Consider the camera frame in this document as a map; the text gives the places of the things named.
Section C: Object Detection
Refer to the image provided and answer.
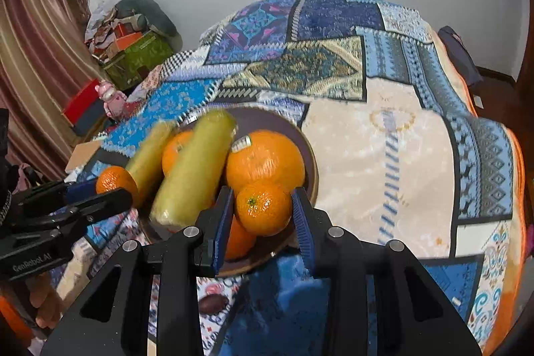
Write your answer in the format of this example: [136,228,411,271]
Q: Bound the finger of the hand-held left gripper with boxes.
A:
[19,180,99,215]
[52,188,133,235]

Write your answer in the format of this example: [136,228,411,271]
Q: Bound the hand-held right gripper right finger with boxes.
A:
[291,187,482,356]

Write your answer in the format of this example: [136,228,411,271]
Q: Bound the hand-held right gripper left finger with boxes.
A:
[39,185,235,356]

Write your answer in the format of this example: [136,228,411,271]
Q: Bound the small mandarin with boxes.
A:
[95,166,139,208]
[234,180,293,237]

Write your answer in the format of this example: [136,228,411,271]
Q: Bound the brown round plate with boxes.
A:
[138,106,320,277]

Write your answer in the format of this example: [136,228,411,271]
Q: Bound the person's left hand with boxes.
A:
[29,273,65,329]

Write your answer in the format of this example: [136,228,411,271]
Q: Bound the cardboard piece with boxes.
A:
[64,139,103,173]

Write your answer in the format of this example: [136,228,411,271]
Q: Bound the large orange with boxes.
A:
[225,130,306,198]

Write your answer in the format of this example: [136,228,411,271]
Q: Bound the medium orange with sticker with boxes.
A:
[161,131,195,178]

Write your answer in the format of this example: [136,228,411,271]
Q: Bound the red box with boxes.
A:
[62,78,110,135]

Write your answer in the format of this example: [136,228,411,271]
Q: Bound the pink toy figure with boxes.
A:
[95,81,129,118]

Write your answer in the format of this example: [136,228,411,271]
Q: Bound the blue patchwork blanket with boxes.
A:
[8,0,528,356]

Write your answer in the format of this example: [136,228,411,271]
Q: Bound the green storage box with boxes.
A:
[102,31,176,90]

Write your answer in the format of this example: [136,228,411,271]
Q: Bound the striped brown curtain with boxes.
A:
[0,0,90,182]

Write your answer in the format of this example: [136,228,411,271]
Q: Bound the orange box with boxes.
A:
[112,22,145,52]

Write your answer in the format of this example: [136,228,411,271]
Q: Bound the pile of crumpled papers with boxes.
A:
[85,3,121,60]

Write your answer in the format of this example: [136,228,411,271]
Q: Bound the dark cloth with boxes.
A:
[438,26,485,87]

